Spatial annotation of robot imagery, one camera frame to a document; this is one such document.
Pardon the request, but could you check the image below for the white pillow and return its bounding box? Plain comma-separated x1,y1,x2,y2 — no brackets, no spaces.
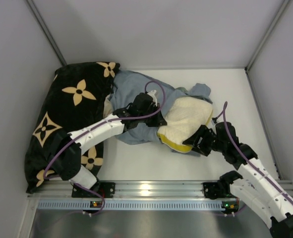
157,96,213,153

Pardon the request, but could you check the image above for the blue pillow cover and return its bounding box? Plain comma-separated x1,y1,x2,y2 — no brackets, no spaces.
110,71,212,156

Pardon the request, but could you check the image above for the patchwork green beige pillowcase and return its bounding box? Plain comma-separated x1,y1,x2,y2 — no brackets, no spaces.
103,94,113,118

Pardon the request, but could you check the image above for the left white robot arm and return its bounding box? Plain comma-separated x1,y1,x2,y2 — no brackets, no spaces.
46,90,167,189

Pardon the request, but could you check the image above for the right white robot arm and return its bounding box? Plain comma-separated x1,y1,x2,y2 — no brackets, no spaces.
183,122,293,238

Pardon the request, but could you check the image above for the black floral pillow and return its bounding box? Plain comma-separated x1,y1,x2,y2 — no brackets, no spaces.
24,61,120,194

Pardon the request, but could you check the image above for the right corner aluminium profile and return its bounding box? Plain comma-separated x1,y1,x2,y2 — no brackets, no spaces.
244,0,292,74

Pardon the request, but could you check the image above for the corner aluminium profile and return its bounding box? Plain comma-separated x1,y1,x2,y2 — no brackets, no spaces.
244,0,292,74
24,0,67,66

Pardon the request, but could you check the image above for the left corner aluminium profile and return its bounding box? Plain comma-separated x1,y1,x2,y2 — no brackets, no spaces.
24,0,67,66

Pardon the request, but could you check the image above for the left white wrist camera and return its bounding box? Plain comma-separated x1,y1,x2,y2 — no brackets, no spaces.
147,90,158,106

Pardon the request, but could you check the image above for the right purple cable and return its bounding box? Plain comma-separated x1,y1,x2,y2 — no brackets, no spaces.
215,101,293,216

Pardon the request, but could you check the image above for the purple cable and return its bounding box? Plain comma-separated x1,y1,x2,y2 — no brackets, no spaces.
42,81,167,216
215,101,293,216

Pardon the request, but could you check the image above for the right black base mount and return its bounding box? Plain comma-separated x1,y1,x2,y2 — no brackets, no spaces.
203,182,223,200

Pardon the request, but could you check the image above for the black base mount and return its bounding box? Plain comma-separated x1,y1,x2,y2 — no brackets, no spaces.
71,182,116,198
203,182,223,200

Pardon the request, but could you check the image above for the aluminium mounting rail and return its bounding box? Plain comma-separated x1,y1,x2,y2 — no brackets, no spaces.
27,180,215,200

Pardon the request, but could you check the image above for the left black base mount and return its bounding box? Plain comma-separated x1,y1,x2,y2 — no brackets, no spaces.
71,182,116,198

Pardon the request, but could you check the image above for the grey slotted cable duct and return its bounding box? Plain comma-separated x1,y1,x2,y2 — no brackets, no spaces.
37,200,238,211

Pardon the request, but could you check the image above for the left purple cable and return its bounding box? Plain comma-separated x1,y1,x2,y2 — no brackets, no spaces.
42,81,167,216

